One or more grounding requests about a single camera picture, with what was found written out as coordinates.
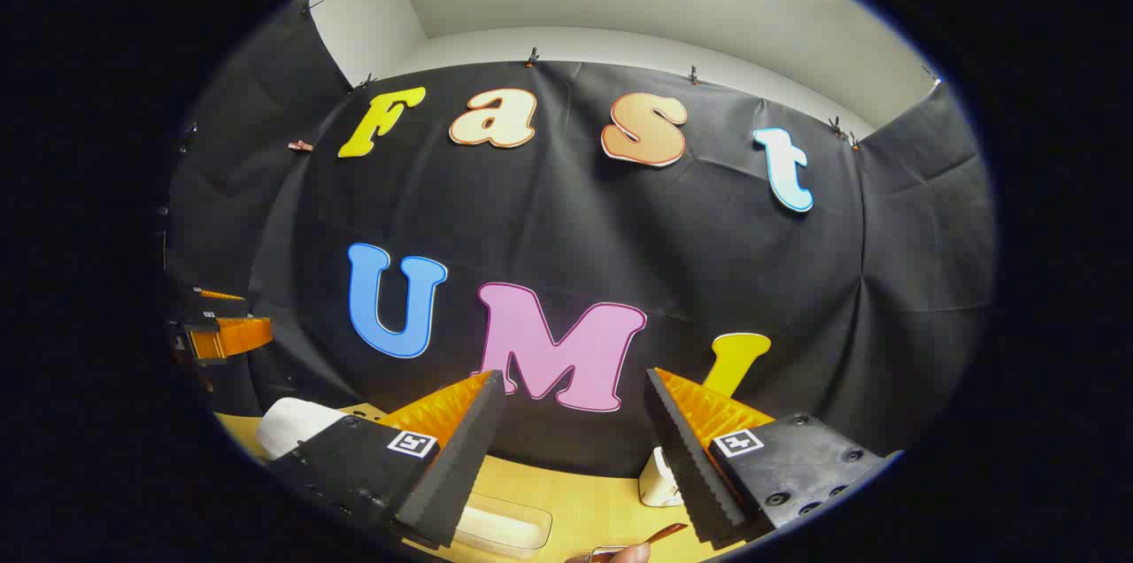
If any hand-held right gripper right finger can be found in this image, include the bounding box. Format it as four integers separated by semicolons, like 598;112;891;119
644;368;904;544

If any white toaster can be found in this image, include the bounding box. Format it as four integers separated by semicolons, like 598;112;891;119
639;446;687;508

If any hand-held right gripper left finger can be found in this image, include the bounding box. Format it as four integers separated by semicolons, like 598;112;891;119
266;370;507;551

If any black backdrop cloth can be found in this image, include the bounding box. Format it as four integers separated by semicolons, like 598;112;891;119
164;0;999;480

